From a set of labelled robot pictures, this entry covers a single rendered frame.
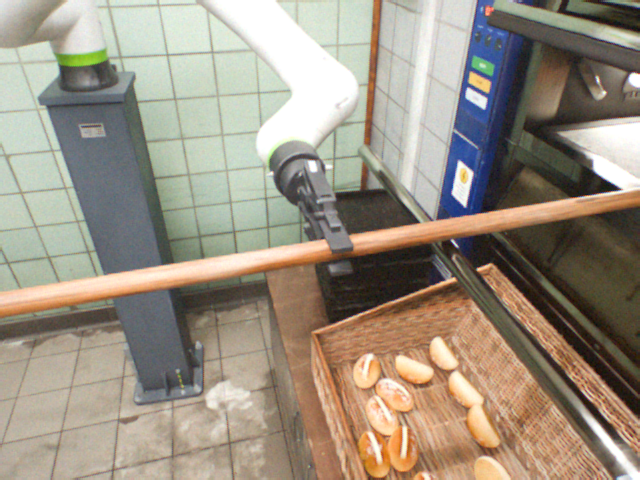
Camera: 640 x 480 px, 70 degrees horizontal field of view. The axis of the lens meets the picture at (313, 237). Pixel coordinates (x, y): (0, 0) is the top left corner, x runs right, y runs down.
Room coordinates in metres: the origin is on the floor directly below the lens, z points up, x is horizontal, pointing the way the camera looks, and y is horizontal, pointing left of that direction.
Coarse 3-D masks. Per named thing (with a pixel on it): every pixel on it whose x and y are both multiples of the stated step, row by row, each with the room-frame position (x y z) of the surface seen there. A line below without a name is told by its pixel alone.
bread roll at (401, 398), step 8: (384, 384) 0.69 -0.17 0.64; (392, 384) 0.69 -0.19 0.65; (400, 384) 0.69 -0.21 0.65; (384, 392) 0.68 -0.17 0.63; (392, 392) 0.67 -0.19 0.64; (400, 392) 0.67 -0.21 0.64; (408, 392) 0.67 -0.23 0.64; (392, 400) 0.66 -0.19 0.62; (400, 400) 0.65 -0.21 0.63; (408, 400) 0.65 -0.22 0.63; (400, 408) 0.64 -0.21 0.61; (408, 408) 0.64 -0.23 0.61
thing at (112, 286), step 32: (416, 224) 0.53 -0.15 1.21; (448, 224) 0.53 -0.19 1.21; (480, 224) 0.54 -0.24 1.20; (512, 224) 0.55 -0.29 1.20; (224, 256) 0.46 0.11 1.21; (256, 256) 0.46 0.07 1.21; (288, 256) 0.47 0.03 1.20; (320, 256) 0.47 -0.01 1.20; (352, 256) 0.49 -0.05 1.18; (32, 288) 0.40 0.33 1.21; (64, 288) 0.40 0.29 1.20; (96, 288) 0.41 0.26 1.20; (128, 288) 0.41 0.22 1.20; (160, 288) 0.42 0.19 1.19
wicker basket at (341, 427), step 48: (432, 288) 0.85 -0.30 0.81; (336, 336) 0.79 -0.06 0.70; (384, 336) 0.82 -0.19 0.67; (432, 336) 0.85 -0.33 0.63; (480, 336) 0.80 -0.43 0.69; (336, 384) 0.73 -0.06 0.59; (432, 384) 0.73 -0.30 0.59; (480, 384) 0.72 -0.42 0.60; (528, 384) 0.63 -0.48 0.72; (336, 432) 0.57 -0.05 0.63; (432, 432) 0.60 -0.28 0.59; (528, 432) 0.57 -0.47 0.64; (624, 432) 0.46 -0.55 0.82
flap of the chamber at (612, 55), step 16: (496, 16) 0.89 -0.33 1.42; (512, 16) 0.85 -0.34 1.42; (512, 32) 0.84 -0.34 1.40; (528, 32) 0.80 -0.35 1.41; (544, 32) 0.76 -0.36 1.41; (560, 32) 0.73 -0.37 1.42; (560, 48) 0.72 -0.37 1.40; (576, 48) 0.69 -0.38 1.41; (592, 48) 0.66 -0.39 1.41; (608, 48) 0.64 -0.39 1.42; (624, 48) 0.62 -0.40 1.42; (608, 64) 0.63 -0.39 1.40; (624, 64) 0.60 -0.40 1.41
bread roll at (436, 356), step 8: (432, 344) 0.82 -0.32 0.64; (440, 344) 0.81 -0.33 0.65; (432, 352) 0.80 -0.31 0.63; (440, 352) 0.78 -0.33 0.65; (448, 352) 0.78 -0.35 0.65; (440, 360) 0.77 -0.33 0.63; (448, 360) 0.76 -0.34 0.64; (456, 360) 0.76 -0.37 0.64; (440, 368) 0.76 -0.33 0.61; (448, 368) 0.75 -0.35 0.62
